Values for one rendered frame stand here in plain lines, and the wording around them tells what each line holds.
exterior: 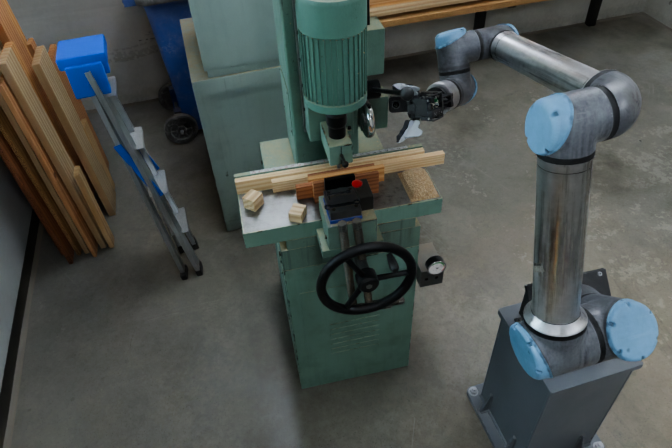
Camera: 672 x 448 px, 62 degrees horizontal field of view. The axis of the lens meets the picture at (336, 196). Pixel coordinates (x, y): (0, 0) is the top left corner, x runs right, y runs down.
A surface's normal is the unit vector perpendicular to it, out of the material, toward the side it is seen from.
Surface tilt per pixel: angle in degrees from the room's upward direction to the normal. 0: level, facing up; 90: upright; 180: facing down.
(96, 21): 90
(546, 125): 85
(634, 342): 45
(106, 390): 0
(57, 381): 0
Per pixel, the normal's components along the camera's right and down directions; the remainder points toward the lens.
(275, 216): -0.04, -0.75
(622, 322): 0.22, -0.09
